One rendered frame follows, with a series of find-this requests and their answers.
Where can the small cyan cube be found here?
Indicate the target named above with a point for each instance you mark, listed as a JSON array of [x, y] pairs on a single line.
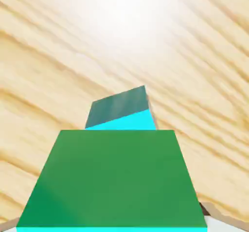
[[118, 107]]

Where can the small green cube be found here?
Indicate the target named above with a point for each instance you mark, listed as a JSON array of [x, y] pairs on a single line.
[[116, 177]]

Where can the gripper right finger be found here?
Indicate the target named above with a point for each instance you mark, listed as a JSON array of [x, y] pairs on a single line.
[[216, 225]]

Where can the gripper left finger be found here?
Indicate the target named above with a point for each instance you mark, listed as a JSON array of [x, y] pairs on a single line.
[[12, 230]]

